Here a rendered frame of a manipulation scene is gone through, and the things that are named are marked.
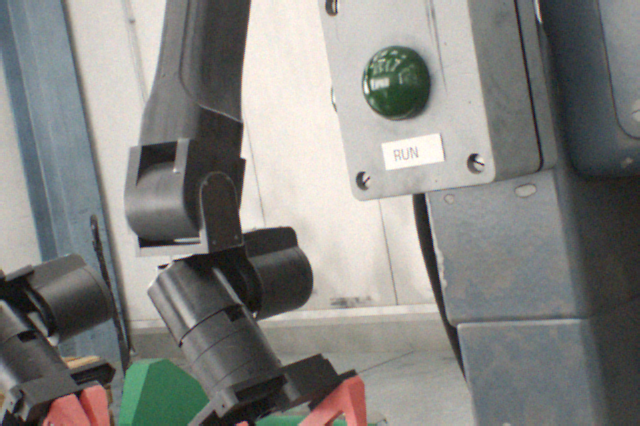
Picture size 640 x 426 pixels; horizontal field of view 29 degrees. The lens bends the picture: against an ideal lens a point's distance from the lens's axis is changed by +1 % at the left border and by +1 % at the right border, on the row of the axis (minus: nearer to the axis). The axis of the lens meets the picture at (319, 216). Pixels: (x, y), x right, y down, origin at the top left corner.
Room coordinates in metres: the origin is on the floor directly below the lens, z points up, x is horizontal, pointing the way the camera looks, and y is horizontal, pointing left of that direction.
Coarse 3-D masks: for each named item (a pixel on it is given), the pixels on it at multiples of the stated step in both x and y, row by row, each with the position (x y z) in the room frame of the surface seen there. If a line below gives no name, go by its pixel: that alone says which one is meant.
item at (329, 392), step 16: (304, 368) 0.87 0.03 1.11; (320, 368) 0.88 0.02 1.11; (288, 384) 0.86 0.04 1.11; (304, 384) 0.86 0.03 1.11; (320, 384) 0.87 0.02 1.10; (336, 384) 0.89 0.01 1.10; (352, 384) 0.89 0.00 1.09; (272, 400) 0.86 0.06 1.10; (288, 400) 0.85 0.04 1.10; (304, 400) 0.87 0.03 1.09; (320, 400) 0.90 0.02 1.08; (336, 400) 0.89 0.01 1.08; (352, 400) 0.88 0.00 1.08; (320, 416) 0.91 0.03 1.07; (336, 416) 0.90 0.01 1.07; (352, 416) 0.88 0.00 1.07
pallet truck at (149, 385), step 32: (96, 224) 6.02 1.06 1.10; (96, 256) 6.18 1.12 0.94; (128, 352) 6.18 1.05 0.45; (128, 384) 6.08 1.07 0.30; (160, 384) 6.07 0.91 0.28; (192, 384) 6.19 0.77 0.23; (128, 416) 5.93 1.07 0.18; (160, 416) 6.00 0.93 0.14; (192, 416) 6.12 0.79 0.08; (288, 416) 5.69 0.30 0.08; (384, 416) 5.46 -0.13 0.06
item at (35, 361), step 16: (16, 336) 1.08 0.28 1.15; (32, 336) 1.09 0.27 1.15; (0, 352) 1.08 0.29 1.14; (16, 352) 1.07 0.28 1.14; (32, 352) 1.07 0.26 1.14; (48, 352) 1.08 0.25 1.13; (0, 368) 1.07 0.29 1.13; (16, 368) 1.06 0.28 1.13; (32, 368) 1.06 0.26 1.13; (48, 368) 1.06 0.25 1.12; (64, 368) 1.07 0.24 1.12; (80, 368) 1.07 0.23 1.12; (96, 368) 1.08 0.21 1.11; (112, 368) 1.09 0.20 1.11; (0, 384) 1.07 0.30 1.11; (16, 384) 1.06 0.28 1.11; (32, 384) 1.03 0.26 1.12; (80, 384) 1.07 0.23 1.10; (16, 400) 1.02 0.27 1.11; (0, 416) 1.04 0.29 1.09
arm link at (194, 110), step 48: (192, 0) 0.91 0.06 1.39; (240, 0) 0.93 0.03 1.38; (192, 48) 0.90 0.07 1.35; (240, 48) 0.93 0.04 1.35; (192, 96) 0.89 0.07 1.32; (240, 96) 0.92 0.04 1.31; (144, 144) 0.91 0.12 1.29; (192, 144) 0.87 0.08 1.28; (240, 144) 0.91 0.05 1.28; (144, 192) 0.89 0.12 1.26; (192, 192) 0.87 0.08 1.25; (240, 192) 0.90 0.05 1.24
